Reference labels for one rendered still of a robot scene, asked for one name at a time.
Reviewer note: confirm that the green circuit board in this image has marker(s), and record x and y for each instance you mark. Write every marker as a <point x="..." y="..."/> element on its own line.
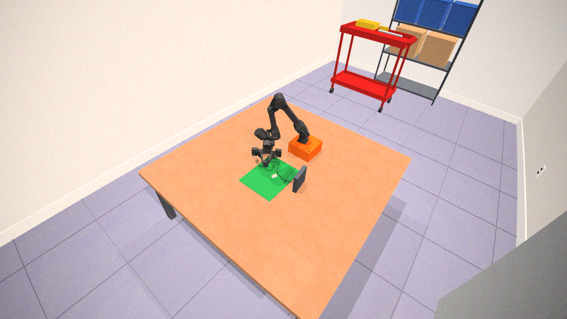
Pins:
<point x="266" y="182"/>

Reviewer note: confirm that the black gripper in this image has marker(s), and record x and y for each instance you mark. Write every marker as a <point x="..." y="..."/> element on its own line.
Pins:
<point x="260" y="152"/>

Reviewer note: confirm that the dark grey computer fan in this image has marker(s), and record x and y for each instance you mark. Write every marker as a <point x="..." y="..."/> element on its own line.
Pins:
<point x="299" y="178"/>

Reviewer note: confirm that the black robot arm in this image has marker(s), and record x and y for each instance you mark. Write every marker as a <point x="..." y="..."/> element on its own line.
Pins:
<point x="278" y="102"/>

